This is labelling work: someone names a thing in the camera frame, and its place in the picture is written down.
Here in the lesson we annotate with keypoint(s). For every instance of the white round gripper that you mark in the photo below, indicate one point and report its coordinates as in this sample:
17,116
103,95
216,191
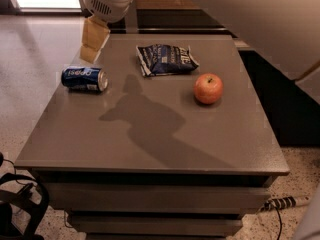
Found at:
111,8

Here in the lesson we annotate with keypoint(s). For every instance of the grey drawer cabinet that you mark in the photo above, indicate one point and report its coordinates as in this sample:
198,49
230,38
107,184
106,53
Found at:
152,131

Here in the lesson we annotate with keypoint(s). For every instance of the red apple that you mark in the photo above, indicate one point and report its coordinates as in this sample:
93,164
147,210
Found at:
208,88

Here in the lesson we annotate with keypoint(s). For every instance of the white power strip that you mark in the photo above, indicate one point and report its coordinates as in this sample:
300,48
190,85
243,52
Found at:
285,202

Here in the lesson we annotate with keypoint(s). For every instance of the upper grey drawer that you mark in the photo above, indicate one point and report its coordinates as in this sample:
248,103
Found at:
156,199

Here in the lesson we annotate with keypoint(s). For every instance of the black chair base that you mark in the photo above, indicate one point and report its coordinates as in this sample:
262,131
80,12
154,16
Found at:
21,200

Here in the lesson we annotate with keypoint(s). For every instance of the blue pepsi can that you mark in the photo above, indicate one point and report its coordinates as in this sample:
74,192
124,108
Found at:
84,78

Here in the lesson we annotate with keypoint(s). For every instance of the grey drawer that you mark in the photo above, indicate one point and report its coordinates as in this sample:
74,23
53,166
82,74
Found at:
156,199
155,226

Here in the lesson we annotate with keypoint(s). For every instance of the blue chip bag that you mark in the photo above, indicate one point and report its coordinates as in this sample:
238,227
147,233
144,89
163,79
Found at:
163,59

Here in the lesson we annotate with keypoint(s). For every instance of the lower grey drawer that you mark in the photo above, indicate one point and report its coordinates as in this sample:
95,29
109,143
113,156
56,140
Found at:
155,226

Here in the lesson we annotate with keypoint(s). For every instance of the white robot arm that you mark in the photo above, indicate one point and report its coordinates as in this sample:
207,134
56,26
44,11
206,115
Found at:
283,60

